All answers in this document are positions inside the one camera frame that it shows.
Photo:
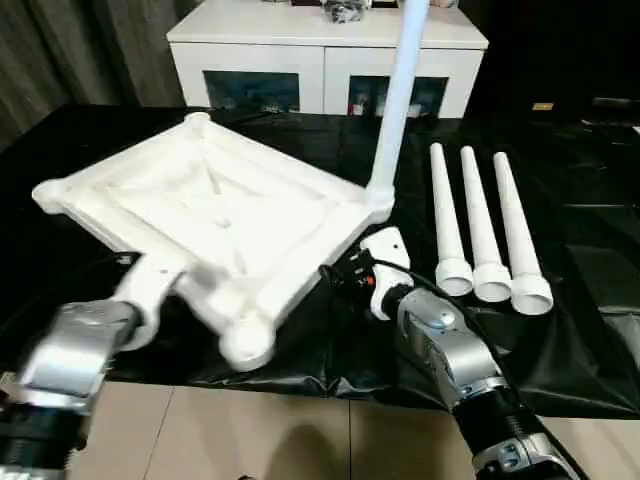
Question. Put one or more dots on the white plastic table top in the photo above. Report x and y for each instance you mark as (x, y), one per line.
(210, 220)

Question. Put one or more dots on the white plastic table leg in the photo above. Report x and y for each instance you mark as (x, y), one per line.
(520, 240)
(400, 100)
(482, 230)
(447, 225)

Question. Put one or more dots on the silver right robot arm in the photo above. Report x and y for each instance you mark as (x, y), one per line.
(450, 350)

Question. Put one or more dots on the white mug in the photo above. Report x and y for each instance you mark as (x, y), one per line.
(359, 108)

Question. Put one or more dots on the black mat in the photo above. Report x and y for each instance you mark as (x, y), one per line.
(575, 300)

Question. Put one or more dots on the white low cabinet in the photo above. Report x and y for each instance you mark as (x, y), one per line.
(275, 45)

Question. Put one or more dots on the small yellow tag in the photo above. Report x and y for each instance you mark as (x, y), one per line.
(542, 106)

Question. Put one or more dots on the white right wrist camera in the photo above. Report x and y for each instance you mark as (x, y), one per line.
(387, 250)

